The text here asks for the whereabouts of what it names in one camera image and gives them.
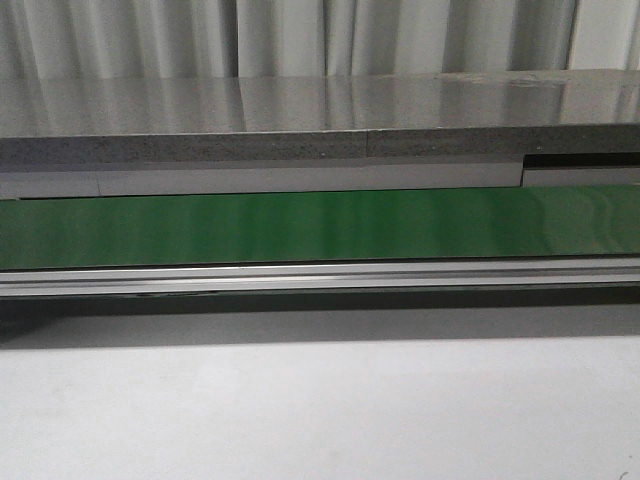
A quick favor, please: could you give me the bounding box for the green conveyor belt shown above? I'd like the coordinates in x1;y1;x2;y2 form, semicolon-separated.
1;185;639;270

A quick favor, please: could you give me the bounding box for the white pleated curtain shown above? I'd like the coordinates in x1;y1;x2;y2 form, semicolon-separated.
1;1;639;79

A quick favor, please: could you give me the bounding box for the grey rear conveyor rail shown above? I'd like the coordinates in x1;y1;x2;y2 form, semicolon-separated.
1;152;639;199

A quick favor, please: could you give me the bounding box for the aluminium front conveyor rail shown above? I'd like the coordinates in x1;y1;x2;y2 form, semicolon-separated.
1;255;639;299

